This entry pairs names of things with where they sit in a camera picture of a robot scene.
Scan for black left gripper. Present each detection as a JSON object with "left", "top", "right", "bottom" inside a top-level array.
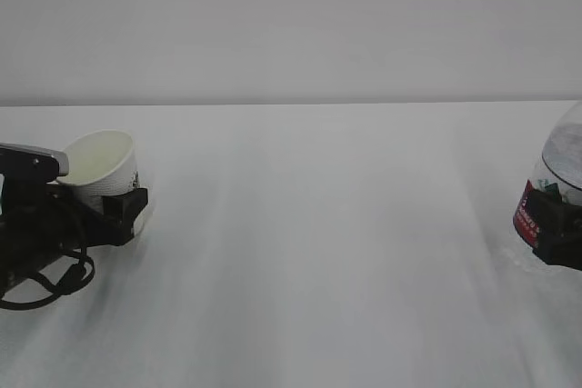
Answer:
[{"left": 1, "top": 181, "right": 148, "bottom": 300}]

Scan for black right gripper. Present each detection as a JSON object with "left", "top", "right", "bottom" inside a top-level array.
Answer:
[{"left": 519, "top": 189, "right": 581, "bottom": 270}]

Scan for clear water bottle red label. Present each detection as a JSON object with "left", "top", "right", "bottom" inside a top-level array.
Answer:
[{"left": 513, "top": 102, "right": 581, "bottom": 248}]

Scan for white paper cup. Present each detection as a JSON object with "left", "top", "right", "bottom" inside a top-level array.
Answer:
[{"left": 57, "top": 130, "right": 148, "bottom": 239}]

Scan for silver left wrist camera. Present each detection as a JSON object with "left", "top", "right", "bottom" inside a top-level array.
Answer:
[{"left": 1, "top": 143, "right": 69, "bottom": 187}]

